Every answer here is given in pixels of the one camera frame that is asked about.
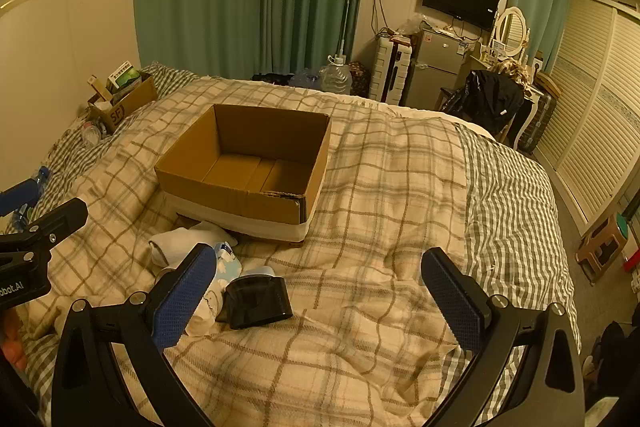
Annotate white suitcase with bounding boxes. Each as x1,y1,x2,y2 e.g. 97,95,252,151
372,38,414,104

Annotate tan narrow carton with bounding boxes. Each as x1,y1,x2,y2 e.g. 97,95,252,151
87,76,114,104

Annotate large clear water jug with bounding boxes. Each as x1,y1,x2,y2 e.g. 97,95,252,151
319,54,351,96

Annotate small printed cardboard box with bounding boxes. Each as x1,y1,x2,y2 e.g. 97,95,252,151
87,72,158,135

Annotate small wooden stool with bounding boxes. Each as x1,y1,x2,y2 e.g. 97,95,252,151
575,214,626,286

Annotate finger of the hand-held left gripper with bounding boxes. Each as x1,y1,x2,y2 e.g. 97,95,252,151
0,198,88,265
0,179,40,217

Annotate clear plastic bottle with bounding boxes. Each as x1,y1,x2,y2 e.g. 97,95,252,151
80,119,107,146

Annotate brown suitcase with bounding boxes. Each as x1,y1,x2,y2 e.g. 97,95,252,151
525,72,559,148

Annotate white dressing table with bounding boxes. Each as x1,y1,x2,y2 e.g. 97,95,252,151
467,49,545,108

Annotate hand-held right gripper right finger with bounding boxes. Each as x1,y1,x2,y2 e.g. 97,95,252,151
421,248,586,427

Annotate silver fridge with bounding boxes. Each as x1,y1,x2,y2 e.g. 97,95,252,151
402,29,463,110

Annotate white patterned sock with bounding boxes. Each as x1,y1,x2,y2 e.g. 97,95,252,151
185,252,242,338

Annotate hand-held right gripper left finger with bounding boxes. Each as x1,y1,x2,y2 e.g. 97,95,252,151
51,243,218,427

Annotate black plastic container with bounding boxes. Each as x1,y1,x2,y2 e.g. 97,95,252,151
221,274,294,331

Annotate grey checked bed sheet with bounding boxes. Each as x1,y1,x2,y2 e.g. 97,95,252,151
0,63,583,427

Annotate wall cables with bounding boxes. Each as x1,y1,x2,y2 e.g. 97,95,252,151
372,0,392,38

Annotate white tape roll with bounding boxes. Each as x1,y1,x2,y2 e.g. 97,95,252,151
240,264,275,280

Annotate dark cloth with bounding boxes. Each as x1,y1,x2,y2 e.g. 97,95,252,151
250,72,294,86

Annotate metal pole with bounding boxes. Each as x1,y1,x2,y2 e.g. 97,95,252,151
339,0,357,58

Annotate black jacket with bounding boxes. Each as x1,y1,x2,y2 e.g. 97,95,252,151
442,69,526,134

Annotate patterned dark bag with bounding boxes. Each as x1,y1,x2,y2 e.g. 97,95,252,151
350,62,372,96

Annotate person's left hand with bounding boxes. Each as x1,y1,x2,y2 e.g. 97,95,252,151
0,309,28,370

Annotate blue water bottle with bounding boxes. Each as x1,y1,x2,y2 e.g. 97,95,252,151
10,167,52,230

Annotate white louvered wardrobe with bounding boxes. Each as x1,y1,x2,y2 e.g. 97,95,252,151
532,0,640,233

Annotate clear plastic bag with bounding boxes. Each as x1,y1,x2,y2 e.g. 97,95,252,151
397,13,426,38

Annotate white green carton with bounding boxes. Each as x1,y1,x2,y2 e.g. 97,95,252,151
107,62,143,90

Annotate white oval mirror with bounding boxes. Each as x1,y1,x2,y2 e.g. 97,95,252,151
492,7,530,58

